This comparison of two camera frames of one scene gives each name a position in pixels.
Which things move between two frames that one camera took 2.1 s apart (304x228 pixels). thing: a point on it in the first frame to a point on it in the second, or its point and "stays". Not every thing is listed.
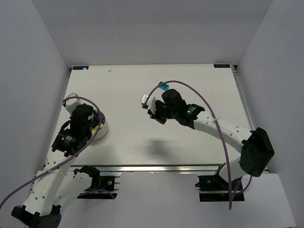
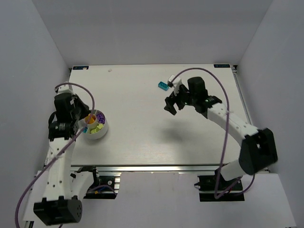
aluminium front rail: (153, 168) stays
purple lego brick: (103, 119) stays
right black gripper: (159, 113) to (177, 100)
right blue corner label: (221, 66) stays
